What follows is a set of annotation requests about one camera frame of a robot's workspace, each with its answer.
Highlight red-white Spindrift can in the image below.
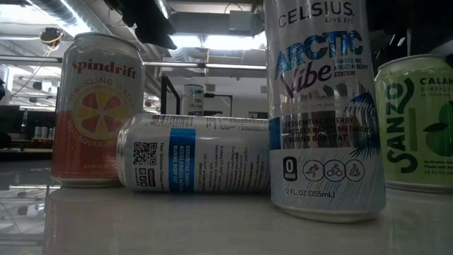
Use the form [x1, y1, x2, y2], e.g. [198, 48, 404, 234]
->
[51, 31, 146, 188]

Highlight wooden tray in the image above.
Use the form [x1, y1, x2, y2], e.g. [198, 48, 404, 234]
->
[160, 74, 234, 118]

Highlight grey horizontal ceiling pipe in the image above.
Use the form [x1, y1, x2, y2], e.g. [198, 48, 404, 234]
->
[0, 54, 267, 71]

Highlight green Sanzo can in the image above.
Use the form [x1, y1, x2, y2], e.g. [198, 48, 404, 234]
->
[374, 53, 453, 194]

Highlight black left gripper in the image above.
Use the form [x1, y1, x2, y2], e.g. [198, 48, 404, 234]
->
[104, 0, 178, 50]

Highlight bright ceiling light panel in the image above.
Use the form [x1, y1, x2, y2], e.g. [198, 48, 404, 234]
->
[169, 32, 267, 50]

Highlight white Celsius Arctic Vibe can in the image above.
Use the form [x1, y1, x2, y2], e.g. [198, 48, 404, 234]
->
[180, 84, 205, 116]
[115, 113, 272, 194]
[263, 0, 387, 224]

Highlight grey ceiling air duct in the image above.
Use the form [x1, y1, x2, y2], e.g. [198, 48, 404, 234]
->
[166, 10, 265, 38]

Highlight silver round duct pipe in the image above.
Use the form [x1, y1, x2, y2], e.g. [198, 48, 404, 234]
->
[154, 0, 171, 18]

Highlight background storage rack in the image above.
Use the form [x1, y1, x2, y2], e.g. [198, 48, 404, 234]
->
[0, 104, 57, 155]

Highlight ceiling cord reel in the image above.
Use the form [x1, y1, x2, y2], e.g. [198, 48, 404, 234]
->
[38, 27, 64, 47]

